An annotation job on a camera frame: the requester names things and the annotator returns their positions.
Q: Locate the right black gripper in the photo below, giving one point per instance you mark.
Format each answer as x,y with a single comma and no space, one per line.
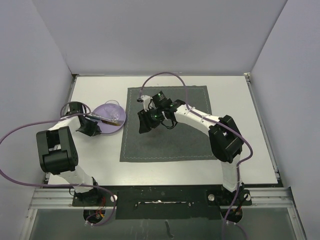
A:
146,123

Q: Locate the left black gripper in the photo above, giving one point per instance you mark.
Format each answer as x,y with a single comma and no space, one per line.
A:
92,131

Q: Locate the purple plastic plate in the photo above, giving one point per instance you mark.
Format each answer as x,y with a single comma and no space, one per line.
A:
109,129

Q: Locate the yellow green knife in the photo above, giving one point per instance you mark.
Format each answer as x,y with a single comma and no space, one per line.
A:
104,120

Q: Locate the grey cloth placemat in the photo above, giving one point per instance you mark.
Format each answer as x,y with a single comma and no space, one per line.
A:
182,143

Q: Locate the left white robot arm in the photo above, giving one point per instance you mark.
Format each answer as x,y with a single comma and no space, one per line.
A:
58,154

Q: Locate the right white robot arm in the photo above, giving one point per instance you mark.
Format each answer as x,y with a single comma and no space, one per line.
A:
223,133

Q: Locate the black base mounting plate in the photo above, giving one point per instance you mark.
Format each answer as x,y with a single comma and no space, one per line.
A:
171,202

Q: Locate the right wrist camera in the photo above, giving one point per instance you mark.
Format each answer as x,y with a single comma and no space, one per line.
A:
156,98

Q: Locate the aluminium frame rail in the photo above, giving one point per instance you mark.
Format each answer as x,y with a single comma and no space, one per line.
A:
272,216

